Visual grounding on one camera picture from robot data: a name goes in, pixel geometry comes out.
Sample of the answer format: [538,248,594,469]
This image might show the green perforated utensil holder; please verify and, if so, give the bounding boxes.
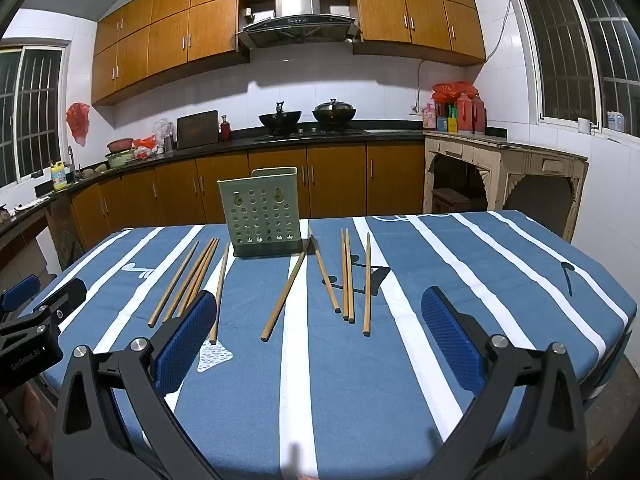
[217,166,304,258]

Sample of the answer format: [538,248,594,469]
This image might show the white wall cable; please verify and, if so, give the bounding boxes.
[416,0,518,111]

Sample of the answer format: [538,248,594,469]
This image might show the blue striped tablecloth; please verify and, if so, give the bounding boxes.
[22,210,636,480]

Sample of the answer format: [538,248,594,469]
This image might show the bunch of wooden chopsticks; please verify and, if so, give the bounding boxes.
[148,226,372,345]

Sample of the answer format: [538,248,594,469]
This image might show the dark wooden cutting board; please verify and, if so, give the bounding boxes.
[176,110,220,150]

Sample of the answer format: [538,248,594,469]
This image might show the black wok with lid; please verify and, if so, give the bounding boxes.
[312,99,357,128]

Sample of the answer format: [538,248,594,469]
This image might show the hanging red plastic bag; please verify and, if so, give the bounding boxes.
[66,102,91,147]

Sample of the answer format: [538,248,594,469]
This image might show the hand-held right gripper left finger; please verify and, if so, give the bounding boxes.
[51,289,223,480]

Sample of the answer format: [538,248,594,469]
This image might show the black wok with ladle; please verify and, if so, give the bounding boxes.
[258,101,303,135]

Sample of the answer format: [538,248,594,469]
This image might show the barred window with white frame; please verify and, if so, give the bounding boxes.
[0,45,68,186]

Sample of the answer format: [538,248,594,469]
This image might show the clear plastic bag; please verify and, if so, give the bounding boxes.
[152,119,176,153]

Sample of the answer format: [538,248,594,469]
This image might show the red oil jug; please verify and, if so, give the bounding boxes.
[454,92,473,133]
[470,95,487,133]

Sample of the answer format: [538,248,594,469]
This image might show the wooden base cabinets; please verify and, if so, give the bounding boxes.
[70,141,426,251]

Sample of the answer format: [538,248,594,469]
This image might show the worn cream wooden table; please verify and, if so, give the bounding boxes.
[422,132,590,241]

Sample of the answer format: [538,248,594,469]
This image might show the small wooden stool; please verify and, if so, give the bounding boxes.
[431,187,471,215]

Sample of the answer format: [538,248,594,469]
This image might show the steel range hood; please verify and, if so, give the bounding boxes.
[236,0,361,50]

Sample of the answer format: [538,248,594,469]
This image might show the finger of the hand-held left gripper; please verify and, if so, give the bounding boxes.
[0,275,42,313]
[37,277,87,332]

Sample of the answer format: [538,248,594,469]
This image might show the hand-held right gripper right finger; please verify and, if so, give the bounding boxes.
[420,286,590,480]

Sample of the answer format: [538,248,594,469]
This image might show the gas stove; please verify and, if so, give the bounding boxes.
[255,127,363,138]

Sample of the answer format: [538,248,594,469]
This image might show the wooden wall cabinets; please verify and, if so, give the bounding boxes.
[91,0,487,107]

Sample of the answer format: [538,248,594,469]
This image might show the large red plastic bag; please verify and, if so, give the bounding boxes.
[432,81,473,106]

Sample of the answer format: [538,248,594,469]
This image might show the large barred window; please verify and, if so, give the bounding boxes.
[515,0,640,136]

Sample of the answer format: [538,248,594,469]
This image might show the black kitchen countertop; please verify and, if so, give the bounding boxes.
[0,120,506,231]

